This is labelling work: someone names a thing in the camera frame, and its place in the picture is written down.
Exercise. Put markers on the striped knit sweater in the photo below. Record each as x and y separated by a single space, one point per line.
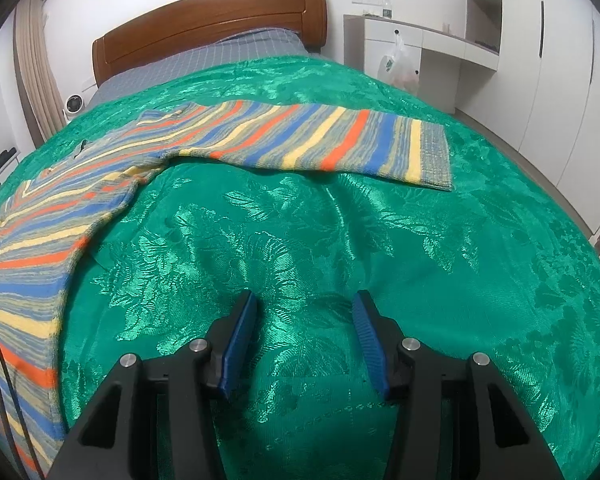
305 135

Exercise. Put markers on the black object on dresser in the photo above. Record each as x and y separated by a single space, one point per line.
2 156

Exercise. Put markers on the white plastic bag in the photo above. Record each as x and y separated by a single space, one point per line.
402 72

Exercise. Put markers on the small bottle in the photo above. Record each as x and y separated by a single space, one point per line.
386 10

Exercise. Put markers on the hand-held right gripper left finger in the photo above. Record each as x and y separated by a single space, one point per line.
237 345

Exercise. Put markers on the grey pillow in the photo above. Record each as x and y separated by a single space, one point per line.
205 65

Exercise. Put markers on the white round camera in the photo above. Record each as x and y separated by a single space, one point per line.
73 105

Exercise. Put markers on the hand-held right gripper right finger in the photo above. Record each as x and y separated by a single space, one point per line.
370 345

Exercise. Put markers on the white wardrobe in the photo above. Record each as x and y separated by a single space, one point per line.
555 85

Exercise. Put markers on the brown wooden headboard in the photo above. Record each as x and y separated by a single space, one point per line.
205 25

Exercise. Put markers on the green patterned bedspread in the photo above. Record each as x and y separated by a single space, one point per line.
330 240

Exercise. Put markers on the beige curtain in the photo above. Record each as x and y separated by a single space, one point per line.
35 70

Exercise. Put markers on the white bedside desk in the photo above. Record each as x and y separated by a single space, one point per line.
375 45

